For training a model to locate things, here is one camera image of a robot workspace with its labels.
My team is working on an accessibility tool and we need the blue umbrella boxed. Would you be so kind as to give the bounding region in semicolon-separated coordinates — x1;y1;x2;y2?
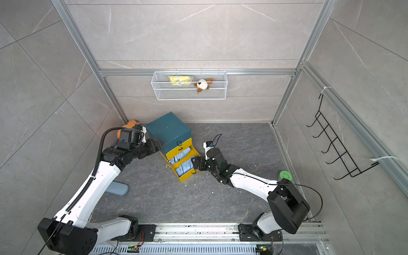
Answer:
176;159;193;177
169;148;191;165

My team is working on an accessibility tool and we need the teal drawer cabinet yellow base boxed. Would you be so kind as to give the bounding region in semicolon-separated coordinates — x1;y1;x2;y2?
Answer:
146;112;199;182

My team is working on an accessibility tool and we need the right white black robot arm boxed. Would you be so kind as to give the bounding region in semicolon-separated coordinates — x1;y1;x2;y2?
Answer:
191;148;323;242

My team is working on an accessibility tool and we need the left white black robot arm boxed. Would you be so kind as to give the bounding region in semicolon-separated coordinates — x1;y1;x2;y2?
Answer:
37;124;163;255

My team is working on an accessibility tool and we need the orange plush toy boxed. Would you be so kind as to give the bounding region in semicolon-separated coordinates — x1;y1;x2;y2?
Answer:
117;120;138;139

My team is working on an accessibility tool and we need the blue grey sponge pad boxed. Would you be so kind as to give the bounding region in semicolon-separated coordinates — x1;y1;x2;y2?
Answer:
105;181;129;197

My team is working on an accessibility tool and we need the yellow packet in basket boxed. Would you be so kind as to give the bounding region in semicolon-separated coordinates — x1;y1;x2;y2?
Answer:
169;75;194;86

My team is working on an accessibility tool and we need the green round lid container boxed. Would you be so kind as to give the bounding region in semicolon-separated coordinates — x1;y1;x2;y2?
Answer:
277;171;293;181

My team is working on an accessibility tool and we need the brown white plush dog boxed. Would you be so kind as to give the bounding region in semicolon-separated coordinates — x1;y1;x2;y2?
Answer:
194;78;214;94

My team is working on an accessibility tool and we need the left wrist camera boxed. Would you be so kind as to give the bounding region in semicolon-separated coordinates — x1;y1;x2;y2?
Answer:
130;124;147;146

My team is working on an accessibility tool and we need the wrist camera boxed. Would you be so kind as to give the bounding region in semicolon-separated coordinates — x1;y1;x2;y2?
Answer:
203;141;220;160
130;124;147;146

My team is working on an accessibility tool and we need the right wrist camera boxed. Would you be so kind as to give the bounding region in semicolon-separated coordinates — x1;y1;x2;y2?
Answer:
203;141;220;160

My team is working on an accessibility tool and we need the white wire wall basket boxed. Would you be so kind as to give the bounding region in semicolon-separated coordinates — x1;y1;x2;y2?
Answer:
151;70;228;101

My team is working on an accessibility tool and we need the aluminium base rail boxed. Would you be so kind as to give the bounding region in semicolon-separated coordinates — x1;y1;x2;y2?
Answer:
90;223;334;255

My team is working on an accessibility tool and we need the black wall hook rack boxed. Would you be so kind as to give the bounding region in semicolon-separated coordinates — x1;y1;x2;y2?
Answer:
306;94;379;181

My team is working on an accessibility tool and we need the aluminium frame profile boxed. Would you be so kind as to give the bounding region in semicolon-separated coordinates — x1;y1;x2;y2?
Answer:
50;0;408;198

